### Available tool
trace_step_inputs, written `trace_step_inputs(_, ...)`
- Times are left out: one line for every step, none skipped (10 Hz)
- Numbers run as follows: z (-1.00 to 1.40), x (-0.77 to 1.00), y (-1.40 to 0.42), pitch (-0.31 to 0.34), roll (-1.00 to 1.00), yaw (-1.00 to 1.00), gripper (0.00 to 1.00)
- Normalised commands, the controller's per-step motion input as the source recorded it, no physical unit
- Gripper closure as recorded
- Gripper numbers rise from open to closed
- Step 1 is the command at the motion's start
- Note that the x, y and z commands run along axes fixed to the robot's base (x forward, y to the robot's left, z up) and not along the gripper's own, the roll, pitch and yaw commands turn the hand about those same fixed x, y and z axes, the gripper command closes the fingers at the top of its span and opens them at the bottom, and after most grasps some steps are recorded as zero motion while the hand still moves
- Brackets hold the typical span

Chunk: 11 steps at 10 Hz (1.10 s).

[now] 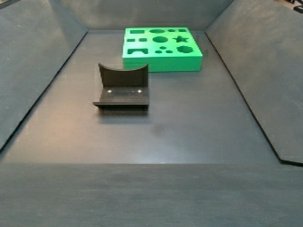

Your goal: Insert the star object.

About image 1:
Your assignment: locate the green shape sorter block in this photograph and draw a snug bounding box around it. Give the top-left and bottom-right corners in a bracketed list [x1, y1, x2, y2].
[121, 27, 204, 72]

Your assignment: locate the black curved holder bracket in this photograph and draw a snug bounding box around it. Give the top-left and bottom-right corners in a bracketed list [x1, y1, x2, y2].
[93, 64, 149, 108]

